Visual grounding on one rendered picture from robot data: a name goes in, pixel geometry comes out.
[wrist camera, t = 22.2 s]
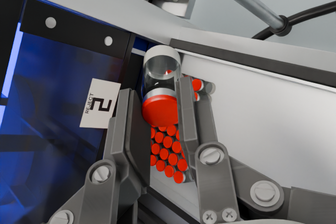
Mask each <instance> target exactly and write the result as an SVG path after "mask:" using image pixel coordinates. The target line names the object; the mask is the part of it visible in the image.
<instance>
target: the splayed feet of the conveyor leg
mask: <svg viewBox="0 0 336 224"><path fill-rule="evenodd" d="M333 12H335V13H336V0H335V1H332V2H329V3H326V4H322V5H319V6H316V7H313V8H309V9H307V10H304V11H301V12H298V13H296V14H293V15H291V16H289V17H286V16H284V15H279V17H281V18H282V19H283V20H284V26H283V27H282V28H281V29H279V30H275V29H273V28H272V27H271V26H269V27H267V28H265V29H263V30H262V31H260V32H259V33H257V34H256V35H254V36H253V37H252V38H251V39H256V40H262V41H264V40H266V39H267V38H269V37H271V36H273V35H277V36H279V37H284V36H286V35H288V34H289V33H290V31H291V30H292V26H294V25H296V24H299V23H302V22H304V21H307V20H310V19H313V18H317V17H320V16H323V15H327V14H330V13H333Z"/></svg>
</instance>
